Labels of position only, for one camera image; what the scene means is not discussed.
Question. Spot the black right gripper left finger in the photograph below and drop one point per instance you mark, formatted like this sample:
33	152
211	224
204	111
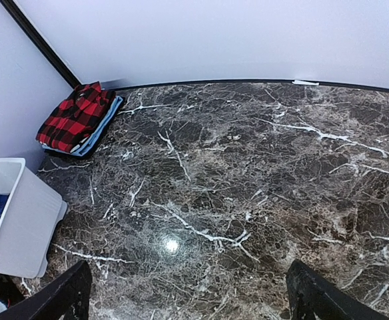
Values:
67	297

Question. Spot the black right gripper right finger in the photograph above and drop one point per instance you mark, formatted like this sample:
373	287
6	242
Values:
311	296

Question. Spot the white plastic laundry basket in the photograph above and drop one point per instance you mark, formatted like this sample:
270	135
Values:
28	220

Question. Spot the red black plaid folded shirt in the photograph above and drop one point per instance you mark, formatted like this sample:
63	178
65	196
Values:
76	118

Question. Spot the white tape strip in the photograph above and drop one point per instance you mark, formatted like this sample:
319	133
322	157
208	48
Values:
305	83

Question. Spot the black corner frame post left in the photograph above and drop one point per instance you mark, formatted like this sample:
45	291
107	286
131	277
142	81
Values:
37	39

